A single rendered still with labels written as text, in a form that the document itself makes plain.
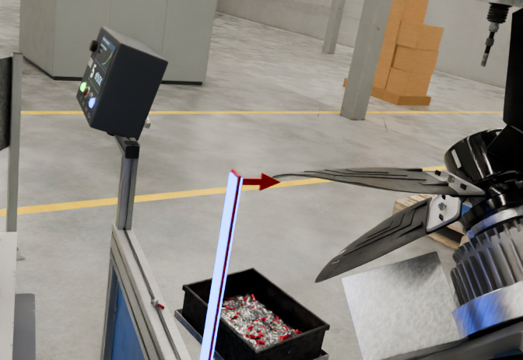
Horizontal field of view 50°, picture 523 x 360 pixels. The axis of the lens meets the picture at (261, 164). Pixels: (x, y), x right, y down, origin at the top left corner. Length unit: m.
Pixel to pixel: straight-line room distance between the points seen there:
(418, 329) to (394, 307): 0.04
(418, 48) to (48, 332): 7.43
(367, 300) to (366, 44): 6.18
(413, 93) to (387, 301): 8.32
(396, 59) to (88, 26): 4.71
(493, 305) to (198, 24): 6.78
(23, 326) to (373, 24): 6.36
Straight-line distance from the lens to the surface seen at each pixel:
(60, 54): 6.73
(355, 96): 7.04
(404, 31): 9.06
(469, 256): 0.87
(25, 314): 0.87
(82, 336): 2.41
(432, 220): 0.99
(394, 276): 0.89
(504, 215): 0.87
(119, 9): 6.89
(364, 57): 6.97
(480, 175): 0.90
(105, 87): 1.22
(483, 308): 0.81
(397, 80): 9.06
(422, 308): 0.87
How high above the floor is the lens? 1.42
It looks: 18 degrees down
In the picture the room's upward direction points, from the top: 10 degrees clockwise
